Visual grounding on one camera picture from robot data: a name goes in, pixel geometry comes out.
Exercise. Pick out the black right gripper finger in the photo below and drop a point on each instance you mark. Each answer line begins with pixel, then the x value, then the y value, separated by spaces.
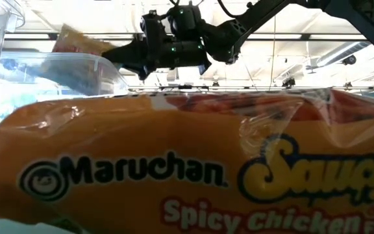
pixel 141 71
pixel 128 53

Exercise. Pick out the red Saucy noodle packet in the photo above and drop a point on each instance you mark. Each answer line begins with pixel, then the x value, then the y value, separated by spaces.
pixel 73 40
pixel 174 146

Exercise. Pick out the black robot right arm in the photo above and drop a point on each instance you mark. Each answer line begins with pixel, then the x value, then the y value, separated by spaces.
pixel 261 13

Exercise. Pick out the long ceiling light strip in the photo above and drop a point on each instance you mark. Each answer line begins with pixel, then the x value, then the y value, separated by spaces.
pixel 271 36
pixel 239 87

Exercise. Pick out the black hanging ceiling device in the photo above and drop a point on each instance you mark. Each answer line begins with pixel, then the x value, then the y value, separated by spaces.
pixel 349 59
pixel 289 82

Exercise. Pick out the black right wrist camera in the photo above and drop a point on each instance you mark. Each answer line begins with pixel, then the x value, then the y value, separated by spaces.
pixel 185 22

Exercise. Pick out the silver round ceiling duct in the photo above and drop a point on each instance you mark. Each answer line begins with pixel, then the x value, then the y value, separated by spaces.
pixel 339 53

